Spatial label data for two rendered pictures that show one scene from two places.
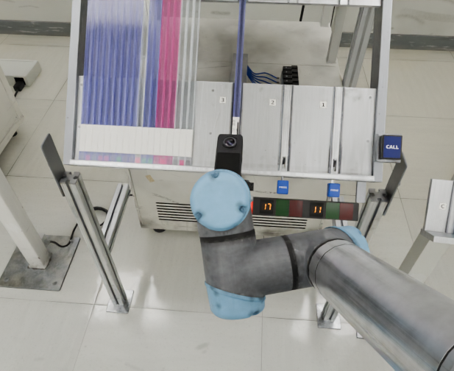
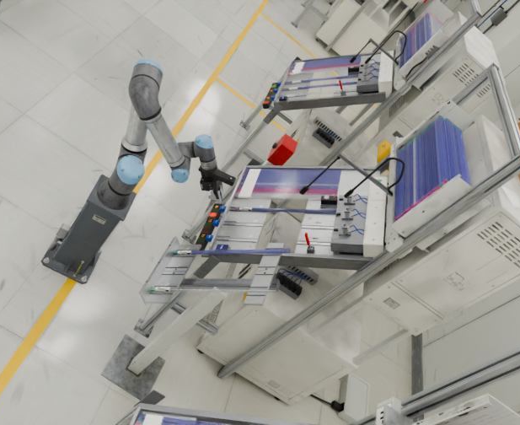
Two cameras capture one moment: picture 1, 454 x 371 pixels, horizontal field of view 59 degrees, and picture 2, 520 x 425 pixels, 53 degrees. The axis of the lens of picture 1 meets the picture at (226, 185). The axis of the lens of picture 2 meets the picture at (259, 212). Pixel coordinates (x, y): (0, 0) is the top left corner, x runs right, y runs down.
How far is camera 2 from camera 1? 2.13 m
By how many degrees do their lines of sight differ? 50
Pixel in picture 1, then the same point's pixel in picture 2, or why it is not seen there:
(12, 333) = (187, 192)
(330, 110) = (247, 238)
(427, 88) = not seen: outside the picture
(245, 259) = (185, 146)
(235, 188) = (204, 139)
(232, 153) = (226, 177)
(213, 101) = (261, 203)
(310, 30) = (347, 346)
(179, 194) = not seen: hidden behind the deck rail
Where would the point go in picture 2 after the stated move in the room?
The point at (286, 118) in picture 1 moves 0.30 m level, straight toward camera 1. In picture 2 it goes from (247, 224) to (196, 184)
